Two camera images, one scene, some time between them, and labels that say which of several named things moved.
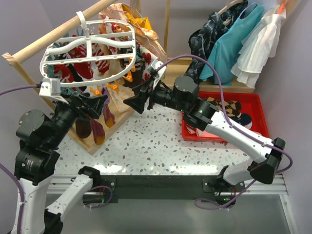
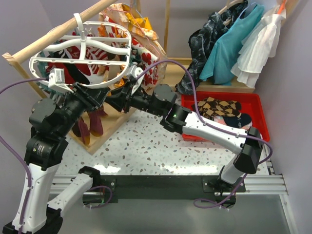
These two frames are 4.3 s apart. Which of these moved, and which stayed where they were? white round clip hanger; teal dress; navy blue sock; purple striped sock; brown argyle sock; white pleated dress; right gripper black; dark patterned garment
Moved: white round clip hanger; purple striped sock; right gripper black
Stayed: dark patterned garment; navy blue sock; teal dress; brown argyle sock; white pleated dress
